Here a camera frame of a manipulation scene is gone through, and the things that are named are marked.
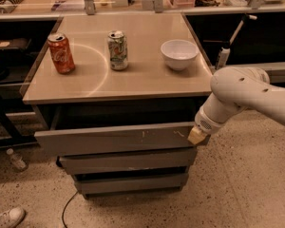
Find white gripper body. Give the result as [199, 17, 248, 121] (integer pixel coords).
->
[195, 106, 227, 135]

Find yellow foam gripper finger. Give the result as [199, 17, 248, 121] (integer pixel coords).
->
[187, 125, 207, 145]

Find grey top drawer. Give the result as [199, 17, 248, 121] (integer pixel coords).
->
[35, 122, 194, 156]

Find grey drawer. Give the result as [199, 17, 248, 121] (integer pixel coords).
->
[74, 173, 188, 195]
[60, 147, 197, 175]
[35, 122, 194, 156]

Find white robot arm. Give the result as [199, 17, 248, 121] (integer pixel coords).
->
[188, 66, 285, 145]

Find grey middle drawer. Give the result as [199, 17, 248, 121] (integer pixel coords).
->
[60, 147, 197, 175]

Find grey bottom drawer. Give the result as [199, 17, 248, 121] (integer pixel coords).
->
[74, 173, 188, 195]

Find grey cabinet with beige top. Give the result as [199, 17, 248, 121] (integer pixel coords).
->
[23, 13, 212, 197]

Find white bowl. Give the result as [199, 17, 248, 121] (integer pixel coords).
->
[161, 40, 200, 71]

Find green white soda can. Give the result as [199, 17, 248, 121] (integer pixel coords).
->
[107, 30, 128, 70]

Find red cola can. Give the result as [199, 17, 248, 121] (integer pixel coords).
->
[47, 32, 75, 74]

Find clear plastic water bottle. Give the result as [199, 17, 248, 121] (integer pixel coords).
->
[7, 148, 28, 171]

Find white sneaker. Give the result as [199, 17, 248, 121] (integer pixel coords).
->
[0, 206, 26, 228]

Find black floor cable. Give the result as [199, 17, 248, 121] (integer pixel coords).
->
[61, 190, 80, 228]

